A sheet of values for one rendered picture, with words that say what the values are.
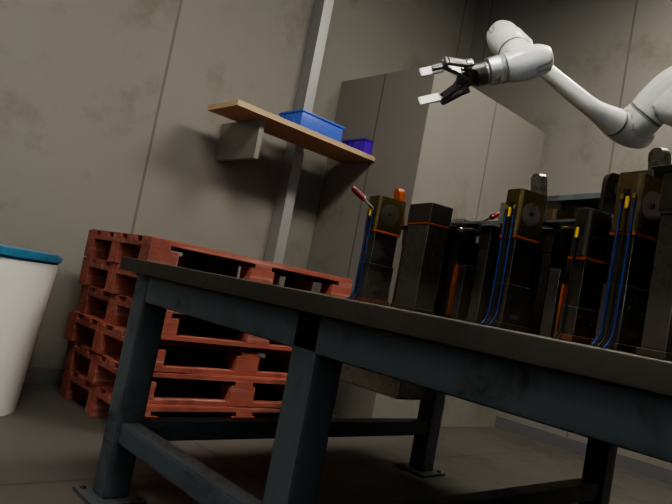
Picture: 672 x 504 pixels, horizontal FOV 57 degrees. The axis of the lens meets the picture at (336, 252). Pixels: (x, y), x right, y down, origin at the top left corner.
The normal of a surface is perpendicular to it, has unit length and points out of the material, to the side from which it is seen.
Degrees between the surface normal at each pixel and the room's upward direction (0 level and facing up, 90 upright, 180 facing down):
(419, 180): 90
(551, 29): 90
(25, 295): 94
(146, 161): 90
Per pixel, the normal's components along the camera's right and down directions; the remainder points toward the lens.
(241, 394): 0.65, 0.07
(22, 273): 0.81, 0.18
